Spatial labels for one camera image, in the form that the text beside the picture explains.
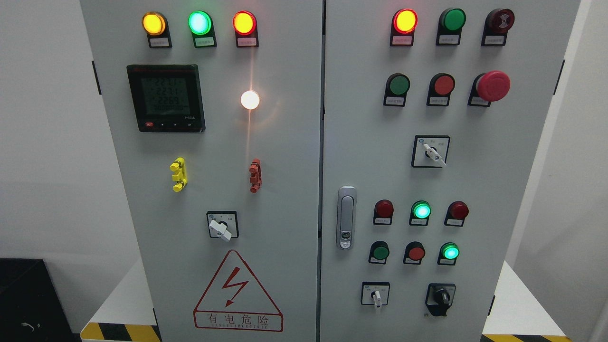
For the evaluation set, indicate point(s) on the white-handled selector switch lower right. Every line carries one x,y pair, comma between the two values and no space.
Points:
375,293

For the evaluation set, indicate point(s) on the green indicator lamp top left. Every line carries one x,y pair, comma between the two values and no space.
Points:
202,29

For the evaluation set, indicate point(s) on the red terminal clip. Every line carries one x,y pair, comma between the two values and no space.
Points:
255,175

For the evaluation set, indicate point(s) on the grey cabinet door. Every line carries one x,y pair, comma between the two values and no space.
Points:
369,146
278,225

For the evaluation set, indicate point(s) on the dark green lamp top right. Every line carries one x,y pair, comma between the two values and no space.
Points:
450,26

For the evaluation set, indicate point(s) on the red push button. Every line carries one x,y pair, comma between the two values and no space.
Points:
414,253
440,87

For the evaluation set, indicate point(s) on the red lit lamp right door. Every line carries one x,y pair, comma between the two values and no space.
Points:
403,27

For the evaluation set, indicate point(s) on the white lit indicator lamp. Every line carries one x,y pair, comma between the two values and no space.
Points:
250,100

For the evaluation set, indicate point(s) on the red electric hazard warning sticker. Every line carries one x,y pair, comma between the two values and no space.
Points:
236,300

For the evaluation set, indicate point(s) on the dark red lamp middle right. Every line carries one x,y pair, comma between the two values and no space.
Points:
456,214

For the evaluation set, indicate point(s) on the white platform with hazard stripes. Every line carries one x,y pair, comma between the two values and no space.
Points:
127,315

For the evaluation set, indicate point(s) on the white-handled selector switch upper right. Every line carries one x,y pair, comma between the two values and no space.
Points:
430,151

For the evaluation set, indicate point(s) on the grey left cabinet door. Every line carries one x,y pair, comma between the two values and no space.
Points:
278,225

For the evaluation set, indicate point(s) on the white-handled selector switch left door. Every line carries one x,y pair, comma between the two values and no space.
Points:
223,225

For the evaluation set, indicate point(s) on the green push button upper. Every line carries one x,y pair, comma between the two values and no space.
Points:
397,87

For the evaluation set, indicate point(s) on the yellow indicator lamp top left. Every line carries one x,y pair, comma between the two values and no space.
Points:
157,31

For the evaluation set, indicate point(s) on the yellow terminal clip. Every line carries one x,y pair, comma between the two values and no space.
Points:
179,176

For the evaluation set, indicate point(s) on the silver door lock handle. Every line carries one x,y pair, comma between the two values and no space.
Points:
346,204

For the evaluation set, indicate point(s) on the white-handled selector switch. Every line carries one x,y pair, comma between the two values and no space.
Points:
430,151
375,293

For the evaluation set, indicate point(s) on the grey right cabinet door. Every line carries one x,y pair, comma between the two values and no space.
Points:
369,146

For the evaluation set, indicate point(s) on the red push button upper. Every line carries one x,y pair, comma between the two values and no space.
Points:
440,87

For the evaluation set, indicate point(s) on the green lit push button lower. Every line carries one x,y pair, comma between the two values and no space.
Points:
448,254

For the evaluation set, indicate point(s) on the red-orange indicator lamp left door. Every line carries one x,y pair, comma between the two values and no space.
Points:
245,26

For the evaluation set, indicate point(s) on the black box lower left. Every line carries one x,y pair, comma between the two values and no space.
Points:
30,310

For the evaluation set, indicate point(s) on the red emergency stop mushroom button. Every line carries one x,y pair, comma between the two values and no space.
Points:
489,87

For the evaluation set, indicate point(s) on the dark red lamp middle left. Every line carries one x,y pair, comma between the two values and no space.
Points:
383,212

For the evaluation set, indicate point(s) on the black rotary knob switch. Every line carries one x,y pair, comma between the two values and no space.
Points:
440,298

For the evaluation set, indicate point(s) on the dark red lamp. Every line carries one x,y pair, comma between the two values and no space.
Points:
383,212
456,214

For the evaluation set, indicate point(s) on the black digital power meter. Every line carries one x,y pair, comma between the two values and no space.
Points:
167,98

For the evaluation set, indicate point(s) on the dark red buzzer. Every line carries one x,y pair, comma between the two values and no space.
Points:
497,24

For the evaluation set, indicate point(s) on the green lit lamp middle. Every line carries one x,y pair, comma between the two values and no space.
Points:
419,214

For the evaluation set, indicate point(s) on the red push button lower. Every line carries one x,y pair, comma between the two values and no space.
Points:
414,253

